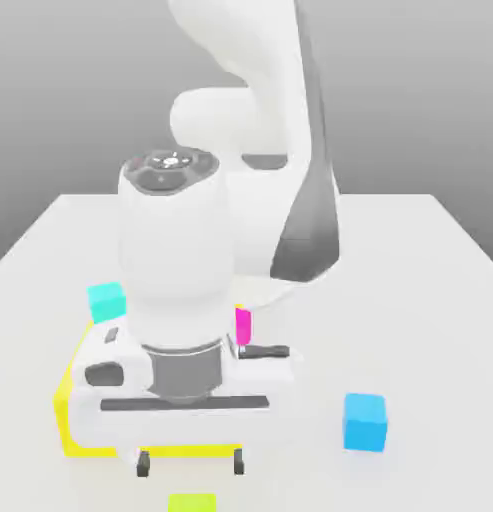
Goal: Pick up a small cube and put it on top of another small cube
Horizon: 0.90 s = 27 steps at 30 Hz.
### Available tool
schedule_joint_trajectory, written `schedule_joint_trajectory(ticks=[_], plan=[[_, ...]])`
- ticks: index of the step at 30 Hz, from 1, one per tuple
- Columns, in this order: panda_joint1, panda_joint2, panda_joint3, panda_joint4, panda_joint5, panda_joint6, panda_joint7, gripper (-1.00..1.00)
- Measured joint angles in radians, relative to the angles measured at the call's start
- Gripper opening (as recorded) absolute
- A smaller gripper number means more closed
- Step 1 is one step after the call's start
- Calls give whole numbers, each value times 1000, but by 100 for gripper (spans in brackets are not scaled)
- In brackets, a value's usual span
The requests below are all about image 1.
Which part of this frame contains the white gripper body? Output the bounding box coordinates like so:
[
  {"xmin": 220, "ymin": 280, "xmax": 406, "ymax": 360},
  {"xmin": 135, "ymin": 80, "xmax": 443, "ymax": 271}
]
[{"xmin": 66, "ymin": 388, "xmax": 280, "ymax": 457}]

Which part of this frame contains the small lime cube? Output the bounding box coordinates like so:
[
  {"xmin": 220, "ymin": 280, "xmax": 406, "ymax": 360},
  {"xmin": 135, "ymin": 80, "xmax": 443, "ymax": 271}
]
[{"xmin": 167, "ymin": 493, "xmax": 218, "ymax": 512}]

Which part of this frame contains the small magenta cube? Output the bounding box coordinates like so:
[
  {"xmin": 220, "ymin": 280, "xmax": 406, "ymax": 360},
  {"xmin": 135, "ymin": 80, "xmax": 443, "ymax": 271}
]
[{"xmin": 234, "ymin": 304, "xmax": 254, "ymax": 346}]

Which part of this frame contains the small blue cube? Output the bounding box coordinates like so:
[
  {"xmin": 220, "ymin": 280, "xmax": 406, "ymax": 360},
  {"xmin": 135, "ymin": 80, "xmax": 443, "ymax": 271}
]
[{"xmin": 342, "ymin": 392, "xmax": 389, "ymax": 454}]

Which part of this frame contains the small cyan cube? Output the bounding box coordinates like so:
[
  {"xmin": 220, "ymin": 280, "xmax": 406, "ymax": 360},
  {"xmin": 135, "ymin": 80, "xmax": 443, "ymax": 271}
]
[{"xmin": 86, "ymin": 281, "xmax": 128, "ymax": 326}]

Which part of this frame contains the large yellow box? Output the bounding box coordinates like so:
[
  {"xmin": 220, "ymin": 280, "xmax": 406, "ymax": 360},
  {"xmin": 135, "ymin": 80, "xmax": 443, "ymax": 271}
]
[{"xmin": 52, "ymin": 318, "xmax": 244, "ymax": 460}]

